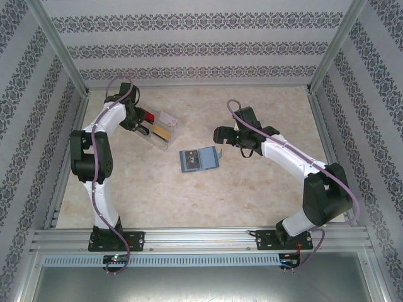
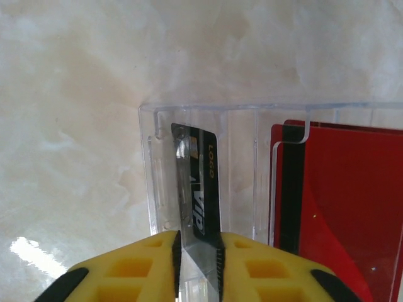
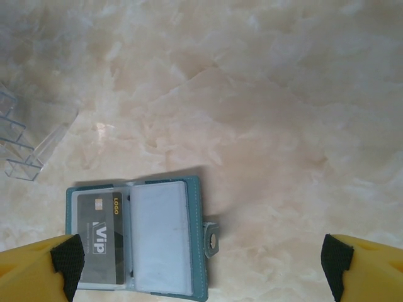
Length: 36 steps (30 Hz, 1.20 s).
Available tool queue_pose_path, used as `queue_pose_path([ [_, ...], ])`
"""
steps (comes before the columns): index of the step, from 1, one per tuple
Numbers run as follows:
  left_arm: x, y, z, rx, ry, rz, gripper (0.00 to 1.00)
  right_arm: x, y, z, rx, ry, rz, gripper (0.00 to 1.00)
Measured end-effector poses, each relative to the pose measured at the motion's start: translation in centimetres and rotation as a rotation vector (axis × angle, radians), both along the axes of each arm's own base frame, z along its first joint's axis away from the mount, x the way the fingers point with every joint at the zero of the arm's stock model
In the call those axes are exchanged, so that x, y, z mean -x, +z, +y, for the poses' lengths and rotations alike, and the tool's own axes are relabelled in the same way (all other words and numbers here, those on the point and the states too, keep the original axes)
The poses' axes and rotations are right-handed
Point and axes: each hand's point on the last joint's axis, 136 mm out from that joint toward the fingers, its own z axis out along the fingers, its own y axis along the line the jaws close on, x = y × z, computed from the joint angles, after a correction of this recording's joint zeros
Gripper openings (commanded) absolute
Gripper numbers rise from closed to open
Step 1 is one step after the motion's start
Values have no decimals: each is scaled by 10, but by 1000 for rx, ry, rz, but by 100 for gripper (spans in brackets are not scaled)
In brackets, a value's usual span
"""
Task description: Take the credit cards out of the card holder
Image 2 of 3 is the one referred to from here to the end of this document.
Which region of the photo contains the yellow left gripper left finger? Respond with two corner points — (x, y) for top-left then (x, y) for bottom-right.
(39, 230), (183, 302)

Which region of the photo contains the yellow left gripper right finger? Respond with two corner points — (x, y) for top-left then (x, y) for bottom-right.
(215, 232), (365, 302)

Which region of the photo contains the red card black stripe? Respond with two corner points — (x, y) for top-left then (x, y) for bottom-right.
(269, 118), (403, 302)

